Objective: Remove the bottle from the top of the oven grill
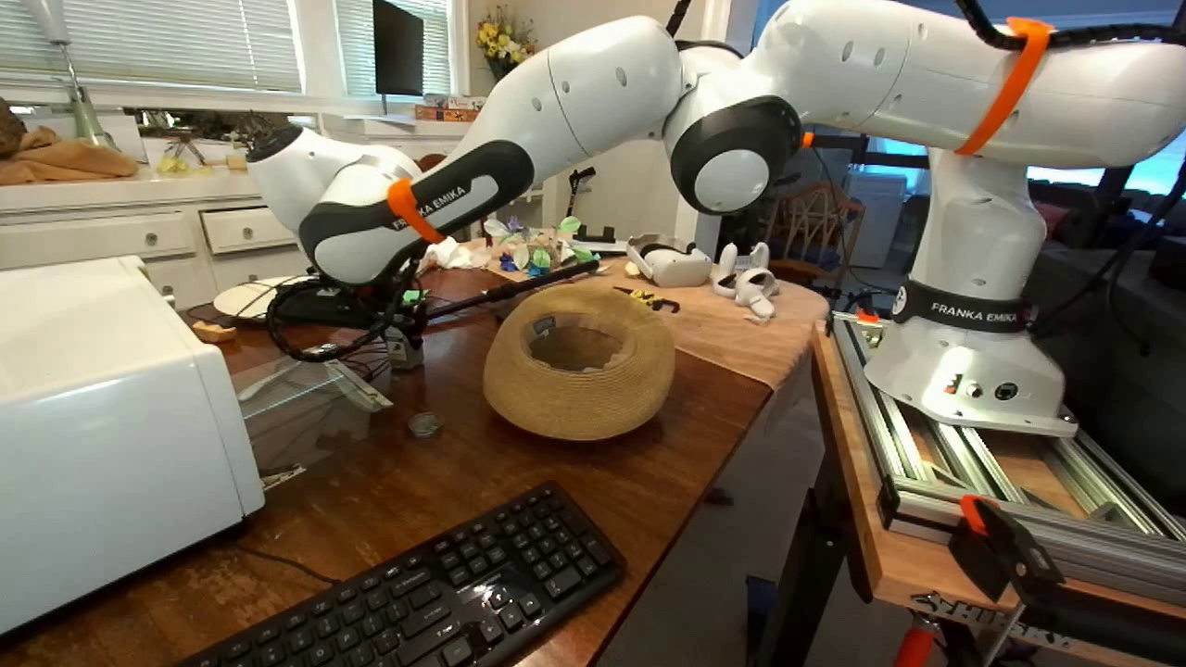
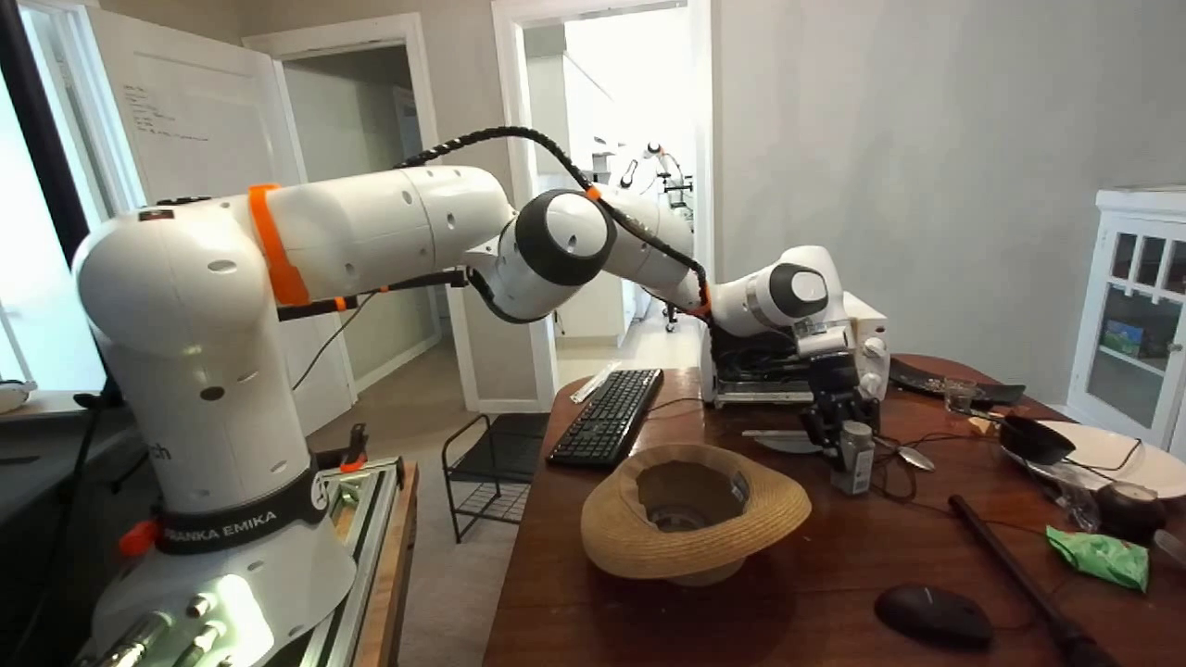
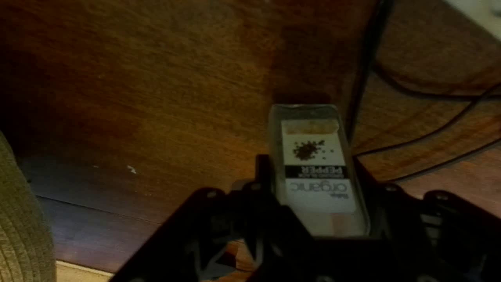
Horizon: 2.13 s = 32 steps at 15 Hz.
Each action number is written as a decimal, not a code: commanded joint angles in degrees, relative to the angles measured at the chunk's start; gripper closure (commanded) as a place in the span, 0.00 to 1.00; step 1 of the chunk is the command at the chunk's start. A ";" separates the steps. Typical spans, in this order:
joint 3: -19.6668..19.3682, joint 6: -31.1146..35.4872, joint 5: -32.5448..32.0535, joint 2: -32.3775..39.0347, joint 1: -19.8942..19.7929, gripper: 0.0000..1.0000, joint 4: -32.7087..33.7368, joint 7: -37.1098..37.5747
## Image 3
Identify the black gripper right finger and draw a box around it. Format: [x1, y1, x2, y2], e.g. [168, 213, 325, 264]
[317, 174, 501, 282]

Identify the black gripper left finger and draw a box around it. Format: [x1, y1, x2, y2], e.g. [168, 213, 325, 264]
[107, 154, 319, 282]

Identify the white toaster oven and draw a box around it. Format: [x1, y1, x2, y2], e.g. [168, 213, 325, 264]
[442, 0, 501, 41]

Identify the tan straw hat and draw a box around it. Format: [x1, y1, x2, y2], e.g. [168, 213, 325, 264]
[0, 130, 57, 282]

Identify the thin black cable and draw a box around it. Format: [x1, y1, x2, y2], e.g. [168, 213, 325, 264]
[350, 62, 501, 185]

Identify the black power cord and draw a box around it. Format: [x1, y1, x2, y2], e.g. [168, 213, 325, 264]
[342, 0, 395, 143]

